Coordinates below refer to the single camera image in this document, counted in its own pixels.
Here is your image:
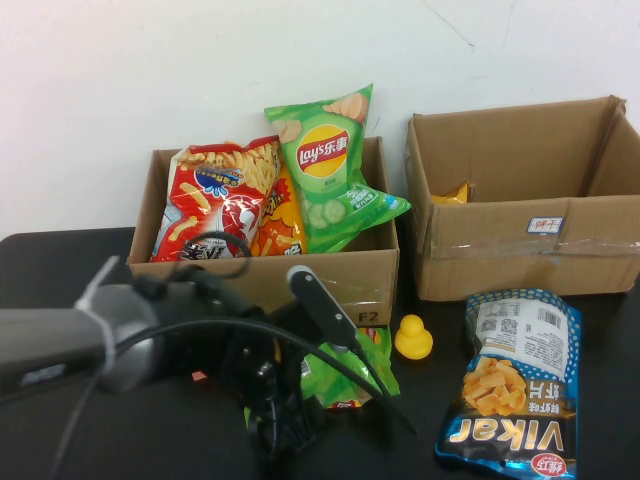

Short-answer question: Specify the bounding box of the blue-bordered white label sticker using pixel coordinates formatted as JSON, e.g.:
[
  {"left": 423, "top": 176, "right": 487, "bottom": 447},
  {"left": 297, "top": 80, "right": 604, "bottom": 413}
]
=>
[{"left": 525, "top": 215, "right": 564, "bottom": 235}]

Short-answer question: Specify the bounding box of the green Lay's bag barcode side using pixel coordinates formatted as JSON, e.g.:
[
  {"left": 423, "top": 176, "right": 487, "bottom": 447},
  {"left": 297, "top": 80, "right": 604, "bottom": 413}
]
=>
[{"left": 243, "top": 324, "right": 401, "bottom": 427}]

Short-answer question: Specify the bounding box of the red shrimp stick snack bag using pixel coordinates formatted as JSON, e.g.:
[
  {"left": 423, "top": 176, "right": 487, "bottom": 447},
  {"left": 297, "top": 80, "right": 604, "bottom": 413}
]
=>
[{"left": 150, "top": 135, "right": 282, "bottom": 263}]

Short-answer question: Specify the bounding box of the green Lay's bag logo side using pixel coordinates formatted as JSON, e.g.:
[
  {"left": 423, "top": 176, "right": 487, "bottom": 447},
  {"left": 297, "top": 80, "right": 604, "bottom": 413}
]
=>
[{"left": 263, "top": 83, "right": 412, "bottom": 254}]

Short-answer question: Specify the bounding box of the yellow snack packet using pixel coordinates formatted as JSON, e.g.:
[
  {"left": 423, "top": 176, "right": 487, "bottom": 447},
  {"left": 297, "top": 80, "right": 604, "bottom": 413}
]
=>
[{"left": 430, "top": 180, "right": 476, "bottom": 206}]

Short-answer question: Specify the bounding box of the orange snack bag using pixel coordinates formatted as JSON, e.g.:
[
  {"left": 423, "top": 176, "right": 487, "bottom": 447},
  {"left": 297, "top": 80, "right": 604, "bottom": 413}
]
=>
[{"left": 248, "top": 164, "right": 309, "bottom": 257}]

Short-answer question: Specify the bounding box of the white zip tie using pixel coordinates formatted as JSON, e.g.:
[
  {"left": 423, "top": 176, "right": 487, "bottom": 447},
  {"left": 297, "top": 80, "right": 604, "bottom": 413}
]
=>
[{"left": 73, "top": 255, "right": 122, "bottom": 375}]

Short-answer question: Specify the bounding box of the cardboard box with F2 print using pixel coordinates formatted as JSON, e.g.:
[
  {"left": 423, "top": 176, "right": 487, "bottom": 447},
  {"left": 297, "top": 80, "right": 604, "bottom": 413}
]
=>
[{"left": 127, "top": 137, "right": 401, "bottom": 337}]

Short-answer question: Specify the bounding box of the yellow rubber duck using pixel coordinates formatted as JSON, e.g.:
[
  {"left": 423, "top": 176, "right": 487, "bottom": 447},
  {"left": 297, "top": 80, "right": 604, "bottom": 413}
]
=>
[{"left": 394, "top": 313, "right": 434, "bottom": 359}]

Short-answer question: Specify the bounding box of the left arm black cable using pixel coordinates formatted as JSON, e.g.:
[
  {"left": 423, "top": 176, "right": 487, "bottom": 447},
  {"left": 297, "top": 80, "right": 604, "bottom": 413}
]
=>
[{"left": 112, "top": 230, "right": 419, "bottom": 436}]

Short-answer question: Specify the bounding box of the blue Vikar shrimp chips bag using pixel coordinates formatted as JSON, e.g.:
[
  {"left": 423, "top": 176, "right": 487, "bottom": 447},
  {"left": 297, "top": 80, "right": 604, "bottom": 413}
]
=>
[{"left": 433, "top": 288, "right": 584, "bottom": 480}]

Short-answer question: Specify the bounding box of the cardboard box with blue label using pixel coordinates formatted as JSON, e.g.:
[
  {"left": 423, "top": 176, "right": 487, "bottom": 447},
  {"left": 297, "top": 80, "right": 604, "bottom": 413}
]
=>
[{"left": 404, "top": 95, "right": 640, "bottom": 302}]

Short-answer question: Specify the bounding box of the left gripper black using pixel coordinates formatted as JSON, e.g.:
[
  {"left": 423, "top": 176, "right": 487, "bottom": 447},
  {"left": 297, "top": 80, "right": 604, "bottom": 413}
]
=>
[{"left": 222, "top": 307, "right": 322, "bottom": 459}]

